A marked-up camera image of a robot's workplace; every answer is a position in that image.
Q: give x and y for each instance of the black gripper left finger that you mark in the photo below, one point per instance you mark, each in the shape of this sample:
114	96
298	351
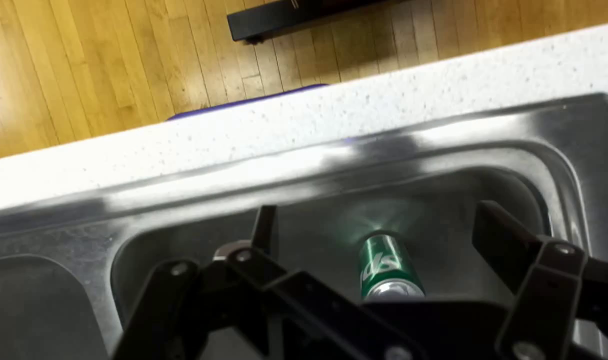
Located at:
251	306

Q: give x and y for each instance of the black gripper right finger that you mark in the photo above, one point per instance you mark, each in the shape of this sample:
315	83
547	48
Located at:
550	292

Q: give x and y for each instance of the green sprite can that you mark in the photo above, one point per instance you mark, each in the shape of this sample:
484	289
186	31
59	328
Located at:
386	266

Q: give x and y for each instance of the stainless steel double sink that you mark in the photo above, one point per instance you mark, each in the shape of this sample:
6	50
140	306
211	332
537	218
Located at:
64	266

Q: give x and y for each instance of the black furniture base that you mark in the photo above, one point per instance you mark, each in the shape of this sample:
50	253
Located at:
284	21

